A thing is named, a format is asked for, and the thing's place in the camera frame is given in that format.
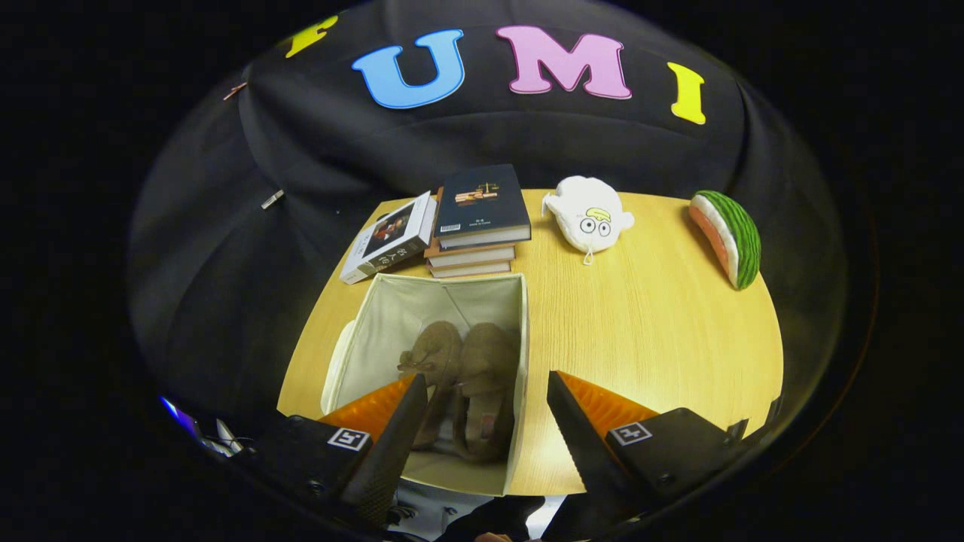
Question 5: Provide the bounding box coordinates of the purple lit screen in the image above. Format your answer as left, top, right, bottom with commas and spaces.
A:
159, 394, 206, 446

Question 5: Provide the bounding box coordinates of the thin brown book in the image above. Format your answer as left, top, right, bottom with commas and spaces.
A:
429, 260, 514, 280

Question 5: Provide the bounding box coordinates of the watermelon slice plush toy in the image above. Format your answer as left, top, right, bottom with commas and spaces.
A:
688, 189, 762, 291

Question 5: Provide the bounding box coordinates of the grey fabric storage box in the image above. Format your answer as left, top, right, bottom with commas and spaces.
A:
320, 273, 530, 498

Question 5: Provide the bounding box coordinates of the white plush toy with face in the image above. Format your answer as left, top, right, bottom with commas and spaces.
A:
541, 175, 636, 266

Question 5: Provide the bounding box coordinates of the white cover book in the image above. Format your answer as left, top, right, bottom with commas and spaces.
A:
338, 190, 438, 286

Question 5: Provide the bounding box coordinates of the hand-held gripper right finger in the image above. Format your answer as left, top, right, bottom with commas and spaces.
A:
546, 370, 754, 520

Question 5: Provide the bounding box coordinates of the dark blue book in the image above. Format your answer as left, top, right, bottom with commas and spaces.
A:
432, 163, 532, 251

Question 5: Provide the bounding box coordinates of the brown felt shoe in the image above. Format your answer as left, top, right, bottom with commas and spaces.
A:
397, 321, 465, 452
452, 323, 521, 463

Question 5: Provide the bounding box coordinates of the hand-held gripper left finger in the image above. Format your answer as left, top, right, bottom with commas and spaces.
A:
245, 373, 430, 528

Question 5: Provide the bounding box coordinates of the brown cover book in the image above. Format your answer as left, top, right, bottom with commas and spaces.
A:
423, 242, 517, 269

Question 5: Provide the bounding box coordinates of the white device with cables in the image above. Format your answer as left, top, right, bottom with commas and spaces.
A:
213, 417, 247, 458

